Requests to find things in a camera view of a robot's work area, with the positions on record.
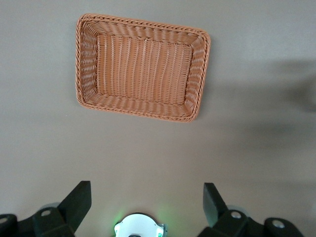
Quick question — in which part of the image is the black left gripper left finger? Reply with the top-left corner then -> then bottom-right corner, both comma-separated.
0,180 -> 92,237

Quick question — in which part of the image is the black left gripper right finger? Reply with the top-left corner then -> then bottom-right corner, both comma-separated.
198,182 -> 306,237

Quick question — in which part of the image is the brown table mat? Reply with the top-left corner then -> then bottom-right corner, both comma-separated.
0,0 -> 316,237

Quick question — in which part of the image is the brown wicker basket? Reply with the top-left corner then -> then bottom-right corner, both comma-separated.
75,13 -> 212,123

